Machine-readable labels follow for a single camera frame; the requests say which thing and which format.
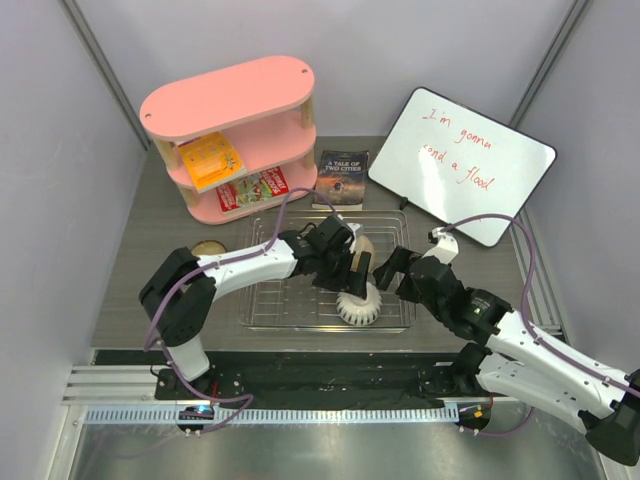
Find beige floral ceramic bowl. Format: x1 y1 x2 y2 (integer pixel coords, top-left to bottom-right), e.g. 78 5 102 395
349 234 376 275

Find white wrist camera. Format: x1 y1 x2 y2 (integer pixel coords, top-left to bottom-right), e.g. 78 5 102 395
335 214 363 240
424 227 459 265

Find dark paperback book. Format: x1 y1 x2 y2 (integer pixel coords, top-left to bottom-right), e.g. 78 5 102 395
312 150 369 211

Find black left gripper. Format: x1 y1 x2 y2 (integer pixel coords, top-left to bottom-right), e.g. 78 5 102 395
314 247 370 300

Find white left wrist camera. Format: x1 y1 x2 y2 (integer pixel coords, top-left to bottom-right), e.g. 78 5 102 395
335 214 363 240

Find chrome wire dish rack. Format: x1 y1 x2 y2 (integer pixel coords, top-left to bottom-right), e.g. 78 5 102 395
247 212 412 324

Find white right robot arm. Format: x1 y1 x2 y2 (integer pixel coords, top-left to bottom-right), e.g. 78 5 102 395
373 247 639 466

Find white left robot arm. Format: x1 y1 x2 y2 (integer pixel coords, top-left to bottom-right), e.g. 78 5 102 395
139 215 381 399

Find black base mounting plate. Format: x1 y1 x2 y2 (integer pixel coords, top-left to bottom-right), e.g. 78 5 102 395
154 349 514 406

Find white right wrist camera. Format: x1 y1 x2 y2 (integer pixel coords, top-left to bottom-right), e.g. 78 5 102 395
424 227 459 265

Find slotted cable duct rail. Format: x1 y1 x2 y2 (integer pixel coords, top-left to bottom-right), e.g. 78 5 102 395
84 403 459 426

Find white dry-erase board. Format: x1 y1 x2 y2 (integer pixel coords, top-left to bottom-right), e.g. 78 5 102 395
369 87 557 247

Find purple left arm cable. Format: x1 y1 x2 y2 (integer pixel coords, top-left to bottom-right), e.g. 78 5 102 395
142 187 346 436

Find clear plastic drip tray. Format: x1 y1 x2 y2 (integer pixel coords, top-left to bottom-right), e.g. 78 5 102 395
237 208 417 332

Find white blue-petal bowl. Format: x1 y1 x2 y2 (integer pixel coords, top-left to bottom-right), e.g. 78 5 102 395
336 282 382 327

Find black patterned ceramic bowl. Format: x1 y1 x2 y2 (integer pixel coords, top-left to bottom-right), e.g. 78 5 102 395
190 240 227 256

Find yellow book on shelf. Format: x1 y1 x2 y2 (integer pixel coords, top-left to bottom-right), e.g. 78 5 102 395
177 132 247 193

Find pink three-tier shelf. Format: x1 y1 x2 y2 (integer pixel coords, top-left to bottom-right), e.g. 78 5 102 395
139 55 317 225

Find red book on shelf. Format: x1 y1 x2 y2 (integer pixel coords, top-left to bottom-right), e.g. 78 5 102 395
215 167 289 215

